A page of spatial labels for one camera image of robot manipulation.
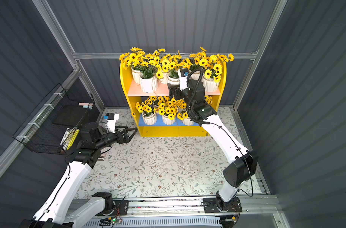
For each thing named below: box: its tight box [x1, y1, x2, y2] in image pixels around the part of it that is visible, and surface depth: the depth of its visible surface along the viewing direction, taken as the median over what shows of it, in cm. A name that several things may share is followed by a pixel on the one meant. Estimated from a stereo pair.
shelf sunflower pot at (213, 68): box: [202, 53, 234, 93], surface depth 65 cm
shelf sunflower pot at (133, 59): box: [118, 47, 146, 85], surface depth 68 cm
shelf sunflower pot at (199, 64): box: [188, 46, 208, 80], surface depth 69 cm
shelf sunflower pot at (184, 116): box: [177, 107, 194, 126], surface depth 83 cm
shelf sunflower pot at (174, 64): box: [166, 54, 183, 86], surface depth 69 cm
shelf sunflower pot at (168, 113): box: [158, 102, 179, 125], surface depth 82 cm
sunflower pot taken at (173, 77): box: [167, 67, 180, 85], surface depth 70 cm
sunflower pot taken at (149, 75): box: [137, 54, 164, 94], surface depth 70 cm
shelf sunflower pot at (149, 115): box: [135, 97, 158, 126], surface depth 88 cm
